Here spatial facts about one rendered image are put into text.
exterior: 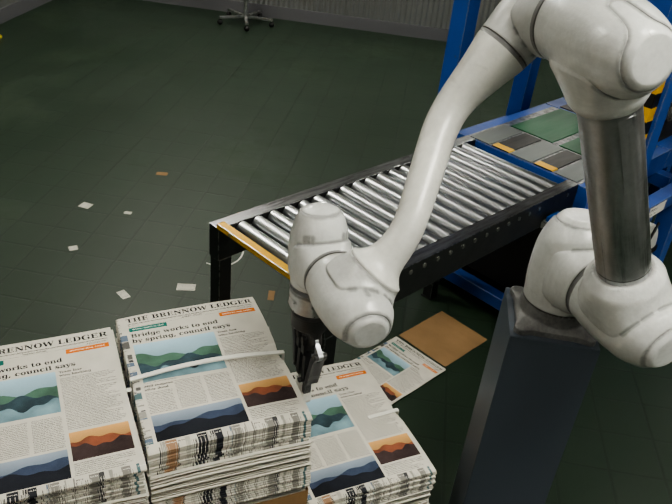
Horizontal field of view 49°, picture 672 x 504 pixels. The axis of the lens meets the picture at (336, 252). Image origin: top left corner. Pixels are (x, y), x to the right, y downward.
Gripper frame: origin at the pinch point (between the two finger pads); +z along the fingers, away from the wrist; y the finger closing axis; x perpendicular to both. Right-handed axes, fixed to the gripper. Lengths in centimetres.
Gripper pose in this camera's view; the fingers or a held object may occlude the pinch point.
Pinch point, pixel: (303, 388)
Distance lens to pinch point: 150.9
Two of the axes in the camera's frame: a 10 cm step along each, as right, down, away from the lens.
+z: -1.0, 8.5, 5.2
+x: 9.1, -1.4, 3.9
